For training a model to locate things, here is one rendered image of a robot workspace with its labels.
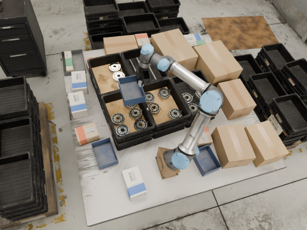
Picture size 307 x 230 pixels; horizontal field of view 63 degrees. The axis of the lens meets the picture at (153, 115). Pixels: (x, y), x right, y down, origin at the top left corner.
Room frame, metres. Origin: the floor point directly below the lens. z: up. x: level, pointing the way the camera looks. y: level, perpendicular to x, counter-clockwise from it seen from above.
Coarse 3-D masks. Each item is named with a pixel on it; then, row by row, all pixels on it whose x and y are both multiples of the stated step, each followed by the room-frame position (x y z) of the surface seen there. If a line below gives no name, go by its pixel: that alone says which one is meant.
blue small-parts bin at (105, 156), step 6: (108, 138) 0.83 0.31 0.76; (96, 144) 0.78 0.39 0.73; (102, 144) 0.80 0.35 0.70; (108, 144) 0.81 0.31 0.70; (96, 150) 0.74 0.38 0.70; (102, 150) 0.75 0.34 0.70; (108, 150) 0.76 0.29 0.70; (114, 150) 0.74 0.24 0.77; (96, 156) 0.69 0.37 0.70; (102, 156) 0.70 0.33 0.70; (108, 156) 0.71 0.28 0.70; (114, 156) 0.72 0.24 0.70; (102, 162) 0.65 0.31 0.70; (108, 162) 0.66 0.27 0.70; (114, 162) 0.65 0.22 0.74; (102, 168) 0.61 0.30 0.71
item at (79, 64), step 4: (72, 52) 1.67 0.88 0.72; (76, 52) 1.69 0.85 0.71; (80, 52) 1.71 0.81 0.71; (64, 56) 1.63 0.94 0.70; (72, 56) 1.64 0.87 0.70; (76, 56) 1.65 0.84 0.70; (80, 56) 1.66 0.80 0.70; (64, 60) 1.58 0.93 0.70; (76, 60) 1.60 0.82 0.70; (80, 60) 1.61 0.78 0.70; (84, 60) 1.58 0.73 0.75; (64, 64) 1.53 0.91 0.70; (76, 64) 1.55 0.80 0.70; (80, 64) 1.56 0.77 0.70; (84, 64) 1.57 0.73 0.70; (64, 68) 1.48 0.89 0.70; (76, 68) 1.50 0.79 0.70; (80, 68) 1.51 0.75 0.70; (84, 68) 1.52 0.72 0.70; (64, 72) 1.44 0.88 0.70; (68, 72) 1.41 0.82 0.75
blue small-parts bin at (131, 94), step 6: (120, 78) 1.14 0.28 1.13; (126, 78) 1.16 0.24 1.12; (132, 78) 1.18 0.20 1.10; (120, 84) 1.13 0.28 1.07; (126, 84) 1.14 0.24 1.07; (132, 84) 1.15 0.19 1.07; (120, 90) 1.07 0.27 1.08; (126, 90) 1.09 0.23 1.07; (132, 90) 1.10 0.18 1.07; (138, 90) 1.11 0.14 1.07; (126, 96) 1.04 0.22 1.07; (132, 96) 1.05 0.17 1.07; (138, 96) 1.06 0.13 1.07; (144, 96) 1.02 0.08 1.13; (126, 102) 0.96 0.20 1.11; (132, 102) 0.98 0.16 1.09; (138, 102) 1.00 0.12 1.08
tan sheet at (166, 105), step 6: (156, 90) 1.32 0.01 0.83; (156, 96) 1.26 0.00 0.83; (156, 102) 1.20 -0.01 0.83; (162, 102) 1.21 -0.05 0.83; (168, 102) 1.22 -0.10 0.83; (174, 102) 1.23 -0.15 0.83; (162, 108) 1.15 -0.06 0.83; (168, 108) 1.16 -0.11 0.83; (162, 114) 1.10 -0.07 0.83; (168, 114) 1.11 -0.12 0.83; (174, 114) 1.12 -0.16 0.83; (156, 120) 1.03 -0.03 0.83; (162, 120) 1.04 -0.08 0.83; (168, 120) 1.05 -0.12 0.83
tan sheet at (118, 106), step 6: (114, 102) 1.13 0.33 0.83; (120, 102) 1.14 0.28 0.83; (108, 108) 1.06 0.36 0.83; (114, 108) 1.07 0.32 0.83; (120, 108) 1.08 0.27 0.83; (126, 108) 1.09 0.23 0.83; (138, 108) 1.11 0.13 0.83; (126, 114) 1.03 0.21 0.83; (126, 120) 0.98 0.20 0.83; (132, 120) 0.99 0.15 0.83; (114, 126) 0.91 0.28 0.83; (132, 126) 0.94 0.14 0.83
